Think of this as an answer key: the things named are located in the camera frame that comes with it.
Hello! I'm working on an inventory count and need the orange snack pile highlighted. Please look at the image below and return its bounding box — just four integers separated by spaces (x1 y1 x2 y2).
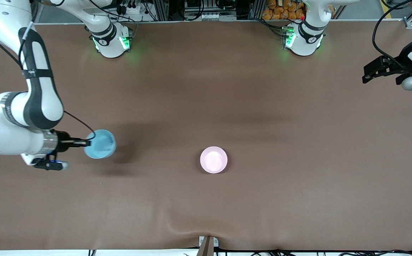
262 0 306 21

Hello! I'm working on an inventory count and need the white connector strip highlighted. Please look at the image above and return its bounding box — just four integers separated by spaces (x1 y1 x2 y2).
198 13 228 21

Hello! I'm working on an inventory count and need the brown table mat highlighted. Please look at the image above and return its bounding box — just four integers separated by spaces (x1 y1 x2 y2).
0 21 412 251

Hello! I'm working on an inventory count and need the grey camera stand bracket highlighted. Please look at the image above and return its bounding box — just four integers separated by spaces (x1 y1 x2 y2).
196 235 219 256

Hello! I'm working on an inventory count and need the blue bowl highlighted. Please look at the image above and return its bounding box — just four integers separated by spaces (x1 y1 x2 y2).
83 129 116 159

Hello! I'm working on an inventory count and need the white power strip with plugs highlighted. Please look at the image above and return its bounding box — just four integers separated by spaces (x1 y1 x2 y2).
115 0 148 16

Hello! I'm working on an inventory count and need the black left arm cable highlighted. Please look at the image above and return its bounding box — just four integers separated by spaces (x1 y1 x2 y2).
372 0 412 70

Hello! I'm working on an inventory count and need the pink bowl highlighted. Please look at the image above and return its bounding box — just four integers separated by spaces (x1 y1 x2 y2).
200 146 228 174

